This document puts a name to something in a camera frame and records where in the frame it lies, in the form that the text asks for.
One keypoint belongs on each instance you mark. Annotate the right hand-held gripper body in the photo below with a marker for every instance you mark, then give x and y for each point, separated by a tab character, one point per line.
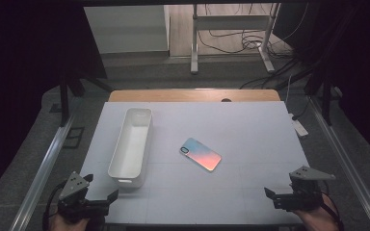
306	195

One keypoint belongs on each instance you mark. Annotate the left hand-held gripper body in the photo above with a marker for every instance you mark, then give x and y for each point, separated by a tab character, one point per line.
74	187

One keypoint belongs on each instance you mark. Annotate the white plastic storage bin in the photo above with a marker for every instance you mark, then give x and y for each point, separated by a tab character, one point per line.
131	154

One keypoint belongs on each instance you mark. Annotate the person's right hand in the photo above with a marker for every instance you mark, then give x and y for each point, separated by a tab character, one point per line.
319	221

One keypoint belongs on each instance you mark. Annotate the person's left hand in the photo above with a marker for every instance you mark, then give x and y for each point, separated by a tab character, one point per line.
67	225

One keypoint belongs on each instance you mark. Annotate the white power strip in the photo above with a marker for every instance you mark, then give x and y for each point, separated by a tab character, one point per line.
299	127

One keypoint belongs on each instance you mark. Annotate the white board table cover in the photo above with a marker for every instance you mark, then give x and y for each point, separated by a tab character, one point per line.
237	134

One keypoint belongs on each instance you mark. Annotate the black stand legs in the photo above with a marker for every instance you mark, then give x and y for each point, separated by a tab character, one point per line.
65	102
327	102

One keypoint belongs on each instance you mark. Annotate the black curtain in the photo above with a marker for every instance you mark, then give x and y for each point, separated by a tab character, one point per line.
22	80
359	64

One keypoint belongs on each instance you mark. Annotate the wooden table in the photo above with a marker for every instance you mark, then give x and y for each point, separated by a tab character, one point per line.
179	95

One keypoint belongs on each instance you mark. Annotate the white cabinet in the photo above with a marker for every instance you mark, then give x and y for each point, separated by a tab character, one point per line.
125	29

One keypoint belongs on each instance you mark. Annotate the aluminium rail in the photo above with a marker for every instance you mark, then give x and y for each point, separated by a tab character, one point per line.
347	166
45	166

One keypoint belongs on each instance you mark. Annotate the black floor frame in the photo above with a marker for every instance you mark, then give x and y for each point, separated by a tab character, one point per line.
74	137

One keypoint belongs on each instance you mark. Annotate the white metal desk frame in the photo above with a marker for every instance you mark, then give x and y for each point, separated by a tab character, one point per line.
231	22

